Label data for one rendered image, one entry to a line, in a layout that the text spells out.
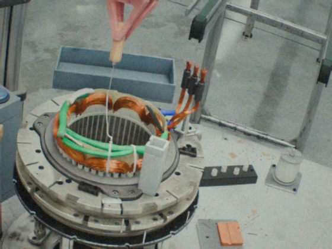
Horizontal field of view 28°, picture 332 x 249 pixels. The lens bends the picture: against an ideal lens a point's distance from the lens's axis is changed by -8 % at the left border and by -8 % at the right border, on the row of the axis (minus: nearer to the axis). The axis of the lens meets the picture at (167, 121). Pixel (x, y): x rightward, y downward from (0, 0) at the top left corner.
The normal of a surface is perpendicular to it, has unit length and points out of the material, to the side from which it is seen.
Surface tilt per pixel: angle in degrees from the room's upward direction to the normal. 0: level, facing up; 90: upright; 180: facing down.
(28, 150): 0
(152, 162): 90
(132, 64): 90
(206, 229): 0
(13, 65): 90
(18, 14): 90
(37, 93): 0
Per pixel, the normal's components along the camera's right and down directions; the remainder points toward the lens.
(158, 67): 0.02, 0.56
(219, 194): 0.17, -0.81
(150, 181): -0.32, 0.49
